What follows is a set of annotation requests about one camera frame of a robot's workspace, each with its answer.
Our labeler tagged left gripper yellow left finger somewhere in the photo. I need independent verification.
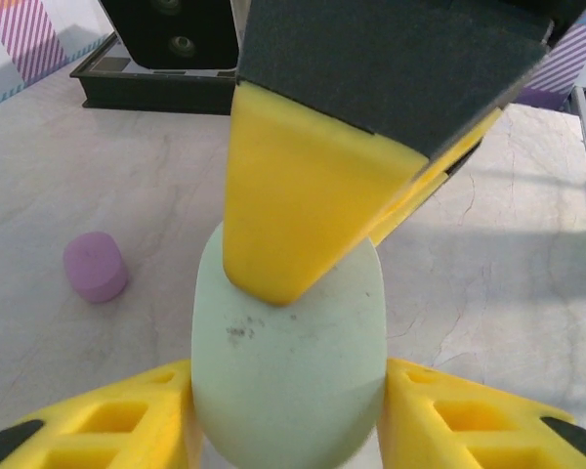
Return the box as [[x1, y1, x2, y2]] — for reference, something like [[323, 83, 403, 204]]
[[0, 358, 196, 469]]

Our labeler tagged black grey chessboard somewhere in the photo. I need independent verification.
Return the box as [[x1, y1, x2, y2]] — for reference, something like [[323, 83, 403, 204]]
[[69, 32, 238, 117]]

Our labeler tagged green earbud charging case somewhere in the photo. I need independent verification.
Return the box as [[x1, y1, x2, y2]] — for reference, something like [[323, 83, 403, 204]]
[[189, 219, 390, 468]]

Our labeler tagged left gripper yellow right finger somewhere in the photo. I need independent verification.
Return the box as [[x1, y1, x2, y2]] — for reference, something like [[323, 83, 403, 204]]
[[378, 356, 586, 469]]

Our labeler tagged purple earbud charging case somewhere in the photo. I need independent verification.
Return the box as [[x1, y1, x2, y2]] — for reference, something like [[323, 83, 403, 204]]
[[62, 232, 130, 305]]

